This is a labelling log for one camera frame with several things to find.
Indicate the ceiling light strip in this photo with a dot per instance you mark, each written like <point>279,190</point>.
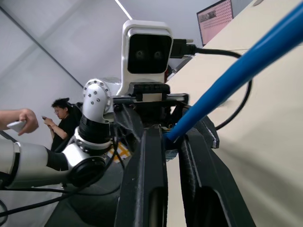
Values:
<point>124,8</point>

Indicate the bystander's bare hand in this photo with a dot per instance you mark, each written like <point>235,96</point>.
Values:
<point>29,119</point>

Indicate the seated person in black shirt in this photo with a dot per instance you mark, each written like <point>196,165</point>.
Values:
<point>66,125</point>

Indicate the wall monitor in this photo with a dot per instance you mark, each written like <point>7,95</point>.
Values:
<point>213,19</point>

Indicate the white phone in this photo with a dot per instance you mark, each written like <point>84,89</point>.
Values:
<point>16,126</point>

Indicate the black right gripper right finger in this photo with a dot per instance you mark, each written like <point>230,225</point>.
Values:
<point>213,189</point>

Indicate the yellow white patterned object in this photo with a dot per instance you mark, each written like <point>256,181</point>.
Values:
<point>122,151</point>

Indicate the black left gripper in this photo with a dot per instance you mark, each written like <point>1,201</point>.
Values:
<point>151,99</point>

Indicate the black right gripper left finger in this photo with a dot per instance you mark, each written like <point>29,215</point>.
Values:
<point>142,189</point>

